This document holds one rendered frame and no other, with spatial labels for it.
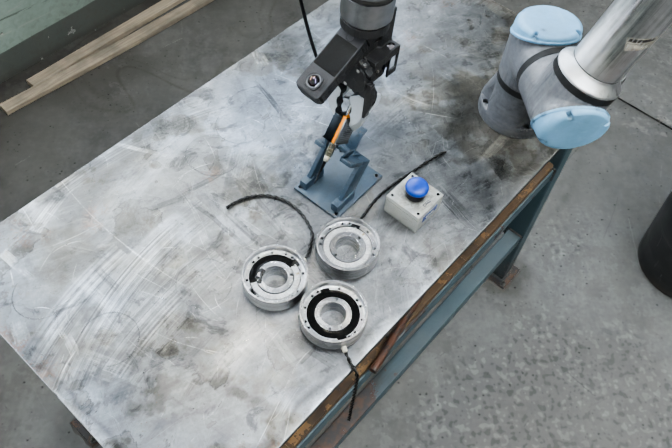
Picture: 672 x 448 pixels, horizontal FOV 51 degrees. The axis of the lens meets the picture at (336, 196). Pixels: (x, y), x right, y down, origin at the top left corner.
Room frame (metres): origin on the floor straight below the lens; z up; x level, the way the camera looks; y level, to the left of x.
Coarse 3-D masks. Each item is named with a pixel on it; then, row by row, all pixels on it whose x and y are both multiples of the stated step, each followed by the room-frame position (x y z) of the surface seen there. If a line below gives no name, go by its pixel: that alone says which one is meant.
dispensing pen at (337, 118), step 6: (348, 108) 0.77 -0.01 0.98; (336, 114) 0.76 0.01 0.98; (342, 114) 0.77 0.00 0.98; (348, 114) 0.77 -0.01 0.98; (336, 120) 0.75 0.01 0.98; (330, 126) 0.75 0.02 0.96; (336, 126) 0.75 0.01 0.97; (330, 132) 0.74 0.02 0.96; (330, 138) 0.74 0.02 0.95; (330, 144) 0.74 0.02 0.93; (330, 150) 0.74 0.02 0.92; (324, 156) 0.73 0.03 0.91; (330, 156) 0.73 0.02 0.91; (324, 162) 0.73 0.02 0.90; (318, 174) 0.72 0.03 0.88
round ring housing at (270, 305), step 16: (256, 256) 0.58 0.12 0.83; (288, 256) 0.58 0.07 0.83; (272, 272) 0.56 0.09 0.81; (288, 272) 0.56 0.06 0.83; (304, 272) 0.56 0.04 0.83; (272, 288) 0.52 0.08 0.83; (288, 288) 0.53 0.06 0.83; (304, 288) 0.53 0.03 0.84; (256, 304) 0.50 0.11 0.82; (272, 304) 0.49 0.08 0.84; (288, 304) 0.50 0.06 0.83
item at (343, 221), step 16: (336, 224) 0.66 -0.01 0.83; (352, 224) 0.66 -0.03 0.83; (368, 224) 0.65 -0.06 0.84; (320, 240) 0.62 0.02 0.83; (336, 240) 0.62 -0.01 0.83; (352, 240) 0.63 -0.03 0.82; (320, 256) 0.58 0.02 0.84; (336, 256) 0.59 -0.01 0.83; (352, 256) 0.60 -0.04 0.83; (336, 272) 0.56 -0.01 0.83; (352, 272) 0.56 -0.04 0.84
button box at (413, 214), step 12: (396, 192) 0.72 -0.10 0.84; (432, 192) 0.73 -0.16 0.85; (396, 204) 0.70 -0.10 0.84; (408, 204) 0.70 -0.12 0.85; (420, 204) 0.70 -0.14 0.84; (432, 204) 0.70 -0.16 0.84; (396, 216) 0.70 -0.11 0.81; (408, 216) 0.68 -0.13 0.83; (420, 216) 0.68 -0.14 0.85; (408, 228) 0.68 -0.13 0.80
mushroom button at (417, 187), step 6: (408, 180) 0.73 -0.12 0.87; (414, 180) 0.73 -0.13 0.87; (420, 180) 0.73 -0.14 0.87; (408, 186) 0.72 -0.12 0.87; (414, 186) 0.72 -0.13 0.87; (420, 186) 0.72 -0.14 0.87; (426, 186) 0.72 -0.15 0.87; (408, 192) 0.71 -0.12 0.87; (414, 192) 0.70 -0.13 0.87; (420, 192) 0.71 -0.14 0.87; (426, 192) 0.71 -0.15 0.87
